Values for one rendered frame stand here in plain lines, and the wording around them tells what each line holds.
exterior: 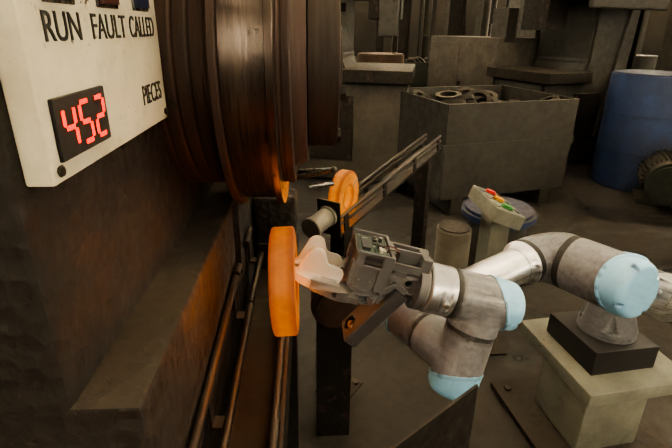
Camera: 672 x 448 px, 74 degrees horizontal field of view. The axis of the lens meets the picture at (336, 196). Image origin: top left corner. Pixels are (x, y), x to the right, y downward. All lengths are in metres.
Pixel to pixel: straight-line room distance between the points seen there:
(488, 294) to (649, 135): 3.42
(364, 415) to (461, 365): 0.91
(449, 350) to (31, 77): 0.61
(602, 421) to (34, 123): 1.53
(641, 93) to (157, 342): 3.79
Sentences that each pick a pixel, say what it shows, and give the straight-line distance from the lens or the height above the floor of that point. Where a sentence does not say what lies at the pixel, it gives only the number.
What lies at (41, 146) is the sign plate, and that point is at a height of 1.09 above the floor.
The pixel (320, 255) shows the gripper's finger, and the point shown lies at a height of 0.87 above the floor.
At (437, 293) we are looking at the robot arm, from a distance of 0.66.
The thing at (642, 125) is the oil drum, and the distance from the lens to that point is 4.02.
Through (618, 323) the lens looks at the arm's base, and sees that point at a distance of 1.47.
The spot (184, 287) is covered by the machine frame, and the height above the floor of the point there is 0.87.
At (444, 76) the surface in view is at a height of 0.68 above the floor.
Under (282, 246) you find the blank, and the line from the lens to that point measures 0.60.
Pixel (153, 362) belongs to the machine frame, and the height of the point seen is 0.87.
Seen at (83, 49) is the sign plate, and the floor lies 1.15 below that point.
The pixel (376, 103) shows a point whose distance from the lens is 3.43.
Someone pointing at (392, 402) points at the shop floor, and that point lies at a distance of 1.65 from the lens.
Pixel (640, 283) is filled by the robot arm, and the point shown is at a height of 0.74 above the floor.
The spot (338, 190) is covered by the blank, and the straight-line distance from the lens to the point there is 1.23.
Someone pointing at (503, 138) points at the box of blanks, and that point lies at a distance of 3.14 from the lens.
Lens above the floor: 1.17
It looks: 21 degrees down
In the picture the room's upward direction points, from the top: 1 degrees clockwise
